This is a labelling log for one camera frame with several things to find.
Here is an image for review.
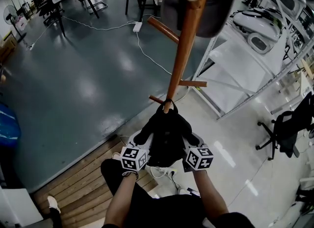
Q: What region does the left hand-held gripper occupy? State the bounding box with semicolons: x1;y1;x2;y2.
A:
120;131;155;173

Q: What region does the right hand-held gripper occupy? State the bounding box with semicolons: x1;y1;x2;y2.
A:
182;132;214;173

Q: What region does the black backpack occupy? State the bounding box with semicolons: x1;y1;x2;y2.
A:
133;99;200;168

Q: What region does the wooden coat rack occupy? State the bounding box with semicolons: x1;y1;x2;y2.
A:
147;0;213;114

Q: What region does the person's left forearm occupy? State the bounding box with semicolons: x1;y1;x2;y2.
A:
104;171;144;228

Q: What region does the person's right forearm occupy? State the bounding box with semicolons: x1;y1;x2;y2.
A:
192;169;230;221

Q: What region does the wooden step platform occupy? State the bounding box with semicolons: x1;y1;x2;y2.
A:
31;135;159;228

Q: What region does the person's black clothing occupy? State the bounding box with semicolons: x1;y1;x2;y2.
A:
100;158;256;228

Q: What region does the white metal shelf unit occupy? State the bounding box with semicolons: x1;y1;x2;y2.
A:
191;0;314;121

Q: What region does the grey garment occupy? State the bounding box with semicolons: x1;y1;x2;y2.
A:
160;0;241;39

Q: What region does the white box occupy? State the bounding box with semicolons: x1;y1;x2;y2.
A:
0;187;44;228

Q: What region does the cardboard box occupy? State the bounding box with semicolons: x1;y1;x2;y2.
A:
0;36;18;64

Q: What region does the black standing fan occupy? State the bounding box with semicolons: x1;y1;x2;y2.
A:
3;4;27;43

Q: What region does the white floor cable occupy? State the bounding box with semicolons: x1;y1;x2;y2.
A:
135;31;174;76

